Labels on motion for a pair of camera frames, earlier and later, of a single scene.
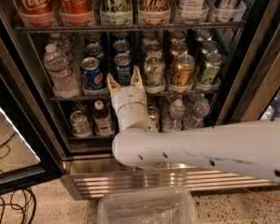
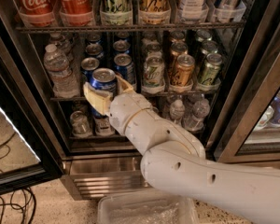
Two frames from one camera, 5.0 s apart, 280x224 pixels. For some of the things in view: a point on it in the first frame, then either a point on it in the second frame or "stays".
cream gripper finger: [136, 78] -> [122, 86]
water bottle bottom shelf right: [200, 111] stays
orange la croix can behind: [177, 49] stays
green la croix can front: [211, 70] stays
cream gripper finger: [113, 84] -> [99, 100]
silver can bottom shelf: [79, 124] stays
